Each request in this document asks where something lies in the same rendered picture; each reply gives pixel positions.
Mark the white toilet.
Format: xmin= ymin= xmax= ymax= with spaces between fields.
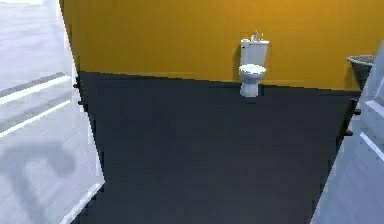
xmin=238 ymin=38 xmax=271 ymax=99

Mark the white room door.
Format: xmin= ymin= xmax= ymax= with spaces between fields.
xmin=309 ymin=39 xmax=384 ymax=224
xmin=0 ymin=0 xmax=106 ymax=224

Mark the black door handle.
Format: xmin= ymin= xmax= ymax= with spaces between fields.
xmin=343 ymin=98 xmax=362 ymax=138
xmin=73 ymin=76 xmax=88 ymax=108

